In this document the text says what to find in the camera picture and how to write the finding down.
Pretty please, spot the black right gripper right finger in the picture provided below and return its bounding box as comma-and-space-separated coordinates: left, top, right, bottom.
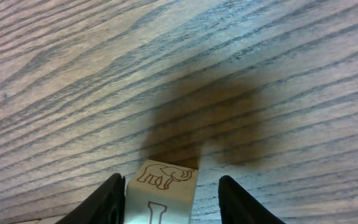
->
218, 175, 285, 224

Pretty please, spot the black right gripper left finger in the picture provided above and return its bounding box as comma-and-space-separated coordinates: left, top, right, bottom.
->
57, 173, 126, 224

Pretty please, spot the red E block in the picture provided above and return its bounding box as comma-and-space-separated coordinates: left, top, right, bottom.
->
124, 160, 198, 224

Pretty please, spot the yellow top picture block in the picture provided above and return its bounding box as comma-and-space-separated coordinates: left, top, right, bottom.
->
15, 215, 65, 224

